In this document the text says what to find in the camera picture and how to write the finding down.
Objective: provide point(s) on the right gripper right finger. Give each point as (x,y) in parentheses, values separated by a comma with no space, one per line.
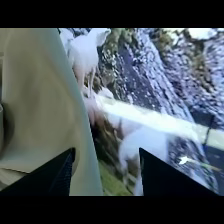
(163,180)

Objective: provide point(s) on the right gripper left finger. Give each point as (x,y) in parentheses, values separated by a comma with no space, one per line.
(50,178)

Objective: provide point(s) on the beige pants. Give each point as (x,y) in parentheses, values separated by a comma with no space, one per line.
(36,100)

